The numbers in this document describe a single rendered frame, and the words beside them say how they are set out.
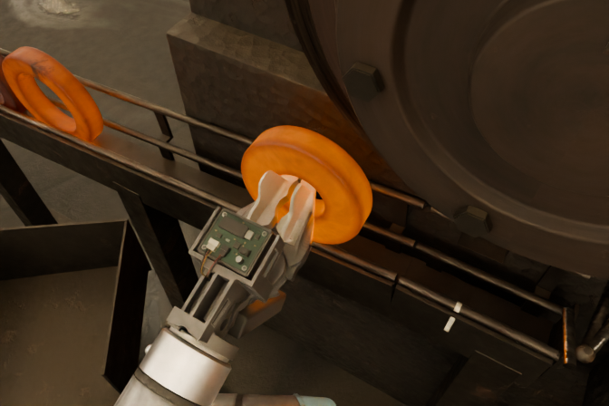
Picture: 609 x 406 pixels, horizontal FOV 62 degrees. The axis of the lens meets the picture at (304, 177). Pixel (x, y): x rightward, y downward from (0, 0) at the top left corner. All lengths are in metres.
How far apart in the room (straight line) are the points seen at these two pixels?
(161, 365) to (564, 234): 0.33
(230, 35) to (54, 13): 1.90
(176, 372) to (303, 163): 0.23
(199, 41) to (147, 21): 1.67
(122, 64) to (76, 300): 1.46
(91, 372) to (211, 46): 0.45
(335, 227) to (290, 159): 0.10
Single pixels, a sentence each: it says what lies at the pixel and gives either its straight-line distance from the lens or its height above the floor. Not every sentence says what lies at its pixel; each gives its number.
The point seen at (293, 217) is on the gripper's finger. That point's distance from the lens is 0.51.
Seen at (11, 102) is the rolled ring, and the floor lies 0.65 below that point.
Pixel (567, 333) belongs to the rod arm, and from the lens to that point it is 0.49.
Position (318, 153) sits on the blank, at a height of 0.90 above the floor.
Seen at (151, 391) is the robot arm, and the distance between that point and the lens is 0.48.
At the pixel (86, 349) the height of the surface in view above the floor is 0.60.
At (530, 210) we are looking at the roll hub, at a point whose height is 1.01.
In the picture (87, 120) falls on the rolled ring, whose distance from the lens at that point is 0.90.
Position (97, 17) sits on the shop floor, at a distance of 2.47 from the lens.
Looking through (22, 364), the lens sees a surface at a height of 0.60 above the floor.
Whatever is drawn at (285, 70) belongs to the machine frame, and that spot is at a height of 0.87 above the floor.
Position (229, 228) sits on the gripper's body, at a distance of 0.47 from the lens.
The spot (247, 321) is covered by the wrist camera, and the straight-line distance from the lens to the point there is 0.52.
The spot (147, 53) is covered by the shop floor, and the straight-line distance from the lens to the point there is 2.19.
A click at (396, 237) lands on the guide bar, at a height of 0.70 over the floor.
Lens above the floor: 1.28
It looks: 51 degrees down
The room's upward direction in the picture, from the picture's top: straight up
